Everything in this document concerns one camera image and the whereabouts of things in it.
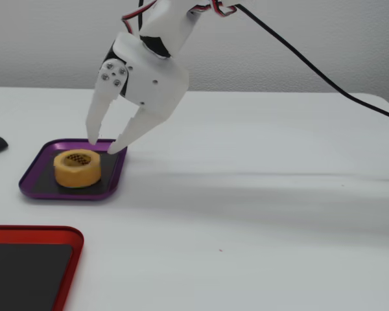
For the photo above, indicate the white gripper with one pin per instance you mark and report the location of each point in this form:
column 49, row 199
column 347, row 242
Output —
column 153, row 89

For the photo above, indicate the yellow masking tape roll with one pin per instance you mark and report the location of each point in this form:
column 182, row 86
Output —
column 77, row 176

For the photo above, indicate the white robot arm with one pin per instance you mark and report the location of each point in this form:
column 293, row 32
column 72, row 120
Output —
column 168, row 22

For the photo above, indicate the purple metal dish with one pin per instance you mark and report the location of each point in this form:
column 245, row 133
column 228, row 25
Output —
column 111, row 181

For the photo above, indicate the red metal dish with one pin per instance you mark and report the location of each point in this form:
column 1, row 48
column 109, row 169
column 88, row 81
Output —
column 74, row 239

